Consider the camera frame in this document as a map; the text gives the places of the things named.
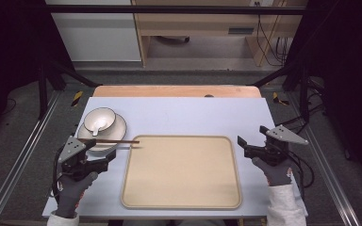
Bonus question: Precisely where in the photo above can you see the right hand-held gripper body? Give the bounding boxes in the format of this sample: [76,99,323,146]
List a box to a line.
[244,124,309,167]

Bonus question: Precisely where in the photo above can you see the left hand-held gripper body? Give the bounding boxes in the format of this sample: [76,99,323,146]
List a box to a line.
[58,136,109,182]

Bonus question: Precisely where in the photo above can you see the brown chopstick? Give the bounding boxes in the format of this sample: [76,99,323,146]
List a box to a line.
[78,137,140,145]

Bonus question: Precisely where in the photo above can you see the person's right hand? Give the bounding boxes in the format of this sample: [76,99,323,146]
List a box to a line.
[251,156,294,187]

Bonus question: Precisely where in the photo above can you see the person's left hand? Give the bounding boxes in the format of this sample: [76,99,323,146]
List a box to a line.
[54,171,99,219]

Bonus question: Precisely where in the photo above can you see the white spoon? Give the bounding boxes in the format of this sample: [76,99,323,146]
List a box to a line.
[90,118,108,137]

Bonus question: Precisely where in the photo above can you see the white plate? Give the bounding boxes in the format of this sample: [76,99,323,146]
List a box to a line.
[76,113,128,153]

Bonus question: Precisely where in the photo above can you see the white bowl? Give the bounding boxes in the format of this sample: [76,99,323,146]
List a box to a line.
[83,106,118,135]

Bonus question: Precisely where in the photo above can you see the yellow black tape strip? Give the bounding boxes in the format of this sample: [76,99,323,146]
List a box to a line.
[271,91,290,106]
[71,90,85,107]

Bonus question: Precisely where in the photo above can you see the black metal stand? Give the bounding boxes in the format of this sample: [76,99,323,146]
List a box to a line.
[37,57,102,121]
[250,60,313,123]

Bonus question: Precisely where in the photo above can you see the beige tray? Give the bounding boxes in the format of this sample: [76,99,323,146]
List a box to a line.
[120,134,243,211]

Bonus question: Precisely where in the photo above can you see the wooden table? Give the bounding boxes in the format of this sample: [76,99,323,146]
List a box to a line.
[92,85,262,99]

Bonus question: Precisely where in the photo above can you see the grey desk label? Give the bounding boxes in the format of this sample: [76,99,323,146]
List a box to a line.
[227,26,255,36]

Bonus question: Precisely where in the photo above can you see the white cabinet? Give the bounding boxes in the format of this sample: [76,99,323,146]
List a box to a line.
[44,0,142,62]

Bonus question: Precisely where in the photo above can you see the light wooden desk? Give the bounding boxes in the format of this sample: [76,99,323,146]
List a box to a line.
[131,0,309,68]

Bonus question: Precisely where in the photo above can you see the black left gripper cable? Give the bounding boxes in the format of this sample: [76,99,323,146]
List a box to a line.
[51,146,65,203]

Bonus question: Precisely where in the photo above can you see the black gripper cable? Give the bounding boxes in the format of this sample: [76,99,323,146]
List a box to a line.
[51,146,65,203]
[288,150,316,190]

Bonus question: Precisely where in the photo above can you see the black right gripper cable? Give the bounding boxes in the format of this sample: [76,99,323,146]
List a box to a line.
[288,150,316,190]

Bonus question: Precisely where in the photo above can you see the aluminium rail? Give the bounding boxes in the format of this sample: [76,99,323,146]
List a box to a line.
[0,90,61,226]
[286,93,362,226]

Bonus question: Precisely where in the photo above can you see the black hanging cables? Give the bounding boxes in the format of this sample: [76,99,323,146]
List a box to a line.
[254,1,289,68]

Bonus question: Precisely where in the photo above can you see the black frame bar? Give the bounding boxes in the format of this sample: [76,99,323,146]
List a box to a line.
[42,4,309,16]

